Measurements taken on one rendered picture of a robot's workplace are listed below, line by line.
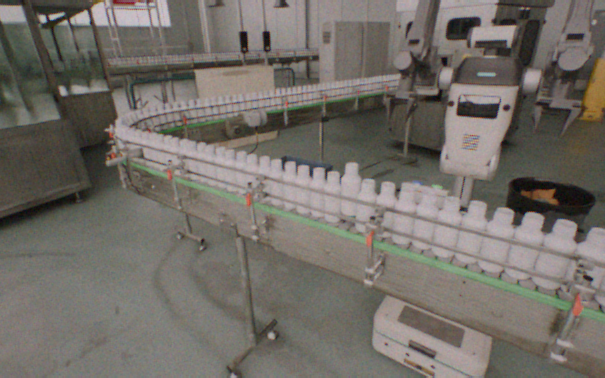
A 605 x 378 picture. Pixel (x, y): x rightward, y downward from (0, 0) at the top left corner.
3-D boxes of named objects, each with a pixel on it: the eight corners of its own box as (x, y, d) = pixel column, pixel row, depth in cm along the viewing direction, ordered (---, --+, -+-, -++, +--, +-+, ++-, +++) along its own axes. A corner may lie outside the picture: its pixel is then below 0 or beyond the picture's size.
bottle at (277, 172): (287, 205, 117) (285, 163, 110) (270, 206, 117) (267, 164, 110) (286, 198, 123) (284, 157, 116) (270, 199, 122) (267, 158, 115)
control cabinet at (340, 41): (344, 110, 775) (346, 21, 694) (359, 113, 738) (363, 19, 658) (318, 115, 730) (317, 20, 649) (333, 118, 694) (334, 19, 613)
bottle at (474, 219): (458, 264, 84) (471, 209, 77) (450, 251, 90) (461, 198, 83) (482, 264, 84) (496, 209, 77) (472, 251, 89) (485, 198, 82)
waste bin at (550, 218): (483, 276, 226) (505, 195, 199) (491, 245, 260) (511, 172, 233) (564, 302, 202) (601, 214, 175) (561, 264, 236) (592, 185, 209)
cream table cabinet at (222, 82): (260, 131, 611) (254, 65, 562) (278, 138, 566) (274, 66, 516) (205, 142, 552) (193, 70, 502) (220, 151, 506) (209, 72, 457)
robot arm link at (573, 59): (592, 47, 91) (553, 48, 95) (604, 24, 81) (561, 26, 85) (582, 88, 91) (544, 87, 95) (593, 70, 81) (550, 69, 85)
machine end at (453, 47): (440, 128, 595) (459, 5, 511) (516, 143, 501) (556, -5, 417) (384, 145, 509) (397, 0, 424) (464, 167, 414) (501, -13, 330)
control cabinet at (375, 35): (369, 105, 824) (374, 21, 743) (384, 107, 787) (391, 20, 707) (346, 109, 779) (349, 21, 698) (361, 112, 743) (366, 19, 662)
